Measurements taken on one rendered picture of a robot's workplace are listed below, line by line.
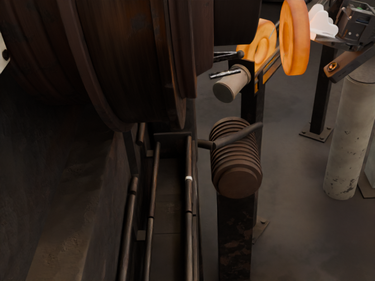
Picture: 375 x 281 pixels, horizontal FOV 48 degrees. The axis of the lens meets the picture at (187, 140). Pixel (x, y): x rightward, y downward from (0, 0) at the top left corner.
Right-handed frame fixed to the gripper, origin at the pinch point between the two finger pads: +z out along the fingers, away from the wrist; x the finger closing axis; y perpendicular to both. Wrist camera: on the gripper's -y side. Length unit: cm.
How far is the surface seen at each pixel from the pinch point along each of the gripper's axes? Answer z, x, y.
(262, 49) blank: -1.2, -21.3, -15.0
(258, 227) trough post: -22, -18, -81
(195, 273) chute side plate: 17, 47, -21
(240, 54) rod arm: 14.5, 21.5, 1.7
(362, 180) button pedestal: -64, -39, -68
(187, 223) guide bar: 18.2, 39.1, -19.4
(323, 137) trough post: -55, -67, -69
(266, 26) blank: 0.5, -19.0, -7.8
